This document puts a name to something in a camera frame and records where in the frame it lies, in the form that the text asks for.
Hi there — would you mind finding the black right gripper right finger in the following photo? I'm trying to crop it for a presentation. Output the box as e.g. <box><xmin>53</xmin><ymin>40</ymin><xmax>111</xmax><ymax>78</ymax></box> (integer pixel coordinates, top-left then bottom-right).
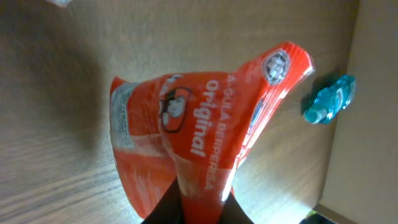
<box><xmin>219</xmin><ymin>193</ymin><xmax>253</xmax><ymax>224</ymax></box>

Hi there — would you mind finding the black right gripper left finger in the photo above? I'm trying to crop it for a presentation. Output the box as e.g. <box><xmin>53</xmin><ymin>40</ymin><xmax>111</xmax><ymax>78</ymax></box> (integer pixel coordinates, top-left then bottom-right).
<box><xmin>142</xmin><ymin>179</ymin><xmax>184</xmax><ymax>224</ymax></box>

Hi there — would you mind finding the orange red snack bag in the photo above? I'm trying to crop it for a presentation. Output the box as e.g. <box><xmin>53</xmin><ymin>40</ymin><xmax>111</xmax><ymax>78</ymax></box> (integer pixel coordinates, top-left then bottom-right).
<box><xmin>109</xmin><ymin>42</ymin><xmax>314</xmax><ymax>223</ymax></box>

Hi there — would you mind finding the blue mouthwash bottle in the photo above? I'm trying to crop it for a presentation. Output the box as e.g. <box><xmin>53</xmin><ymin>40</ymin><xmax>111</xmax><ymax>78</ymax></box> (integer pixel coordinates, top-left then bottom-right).
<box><xmin>303</xmin><ymin>75</ymin><xmax>356</xmax><ymax>124</ymax></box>

